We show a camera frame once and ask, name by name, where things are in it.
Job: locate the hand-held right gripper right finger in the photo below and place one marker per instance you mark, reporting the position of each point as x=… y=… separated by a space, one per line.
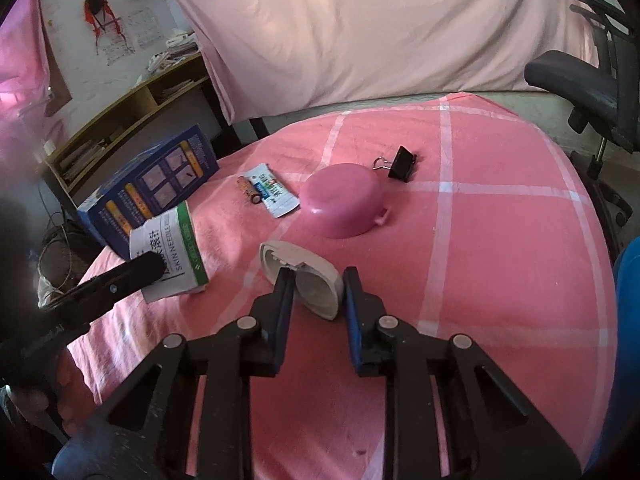
x=352 y=320

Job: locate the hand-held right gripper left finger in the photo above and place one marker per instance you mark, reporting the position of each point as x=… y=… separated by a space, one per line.
x=282 y=310

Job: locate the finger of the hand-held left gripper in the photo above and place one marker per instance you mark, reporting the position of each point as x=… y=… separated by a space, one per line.
x=135 y=272

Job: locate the white plastic case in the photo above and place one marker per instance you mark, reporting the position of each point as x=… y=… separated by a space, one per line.
x=310 y=270

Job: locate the white green paper box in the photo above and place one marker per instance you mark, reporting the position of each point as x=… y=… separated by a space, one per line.
x=180 y=240

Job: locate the white blue sachet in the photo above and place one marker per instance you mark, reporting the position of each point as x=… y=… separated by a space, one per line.
x=275 y=192

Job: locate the pink plastic bowl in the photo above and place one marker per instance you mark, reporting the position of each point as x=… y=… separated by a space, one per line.
x=340 y=200

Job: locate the brown battery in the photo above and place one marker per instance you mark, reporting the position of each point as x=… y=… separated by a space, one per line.
x=247 y=189

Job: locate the black binder clip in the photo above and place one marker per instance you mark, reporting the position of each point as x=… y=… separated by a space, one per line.
x=402 y=164

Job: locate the blue plastic basin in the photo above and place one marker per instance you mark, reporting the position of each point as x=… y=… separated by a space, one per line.
x=627 y=335

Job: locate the person's left hand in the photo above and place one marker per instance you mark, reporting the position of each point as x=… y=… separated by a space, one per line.
x=37 y=410

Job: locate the blue cardboard box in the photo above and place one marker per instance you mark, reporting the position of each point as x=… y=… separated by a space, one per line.
x=150 y=180

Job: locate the stack of books in shelf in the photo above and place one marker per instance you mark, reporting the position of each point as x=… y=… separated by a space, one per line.
x=82 y=160

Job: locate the pink checked tablecloth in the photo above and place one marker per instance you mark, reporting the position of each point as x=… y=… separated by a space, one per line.
x=475 y=260

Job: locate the papers in shelf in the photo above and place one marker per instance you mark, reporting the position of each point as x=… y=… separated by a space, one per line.
x=177 y=88

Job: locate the pink curtain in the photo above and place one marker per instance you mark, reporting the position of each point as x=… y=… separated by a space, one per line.
x=25 y=110

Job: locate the stack of newspapers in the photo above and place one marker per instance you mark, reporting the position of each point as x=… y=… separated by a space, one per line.
x=175 y=50

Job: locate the red hanging ornament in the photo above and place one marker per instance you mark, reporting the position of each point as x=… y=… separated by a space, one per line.
x=100 y=12

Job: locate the pink hanging sheet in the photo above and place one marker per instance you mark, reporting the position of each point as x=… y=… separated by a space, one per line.
x=350 y=25

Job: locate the black office chair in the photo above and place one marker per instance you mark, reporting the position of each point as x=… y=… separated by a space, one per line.
x=565 y=75

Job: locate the wooden wall desk shelf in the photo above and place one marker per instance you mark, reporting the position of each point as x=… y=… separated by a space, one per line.
x=125 y=105

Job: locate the wall calendar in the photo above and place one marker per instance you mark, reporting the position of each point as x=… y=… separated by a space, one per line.
x=125 y=40

